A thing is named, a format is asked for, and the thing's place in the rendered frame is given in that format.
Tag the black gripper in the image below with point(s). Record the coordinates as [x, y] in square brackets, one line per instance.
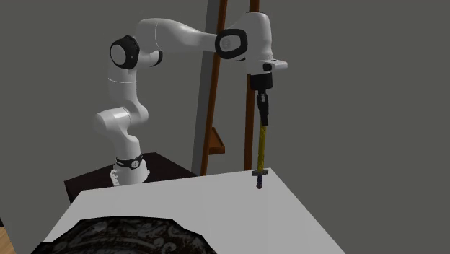
[261, 81]

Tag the yellow toy sword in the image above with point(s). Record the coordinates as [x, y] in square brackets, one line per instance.
[261, 147]

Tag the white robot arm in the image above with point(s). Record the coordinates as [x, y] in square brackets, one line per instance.
[123, 95]

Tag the brown wooden ladder shelf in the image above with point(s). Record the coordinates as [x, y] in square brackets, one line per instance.
[212, 105]

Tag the dark robot stand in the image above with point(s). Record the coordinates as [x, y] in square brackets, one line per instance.
[158, 167]

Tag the dark patterned plate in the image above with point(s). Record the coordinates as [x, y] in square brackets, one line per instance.
[123, 237]

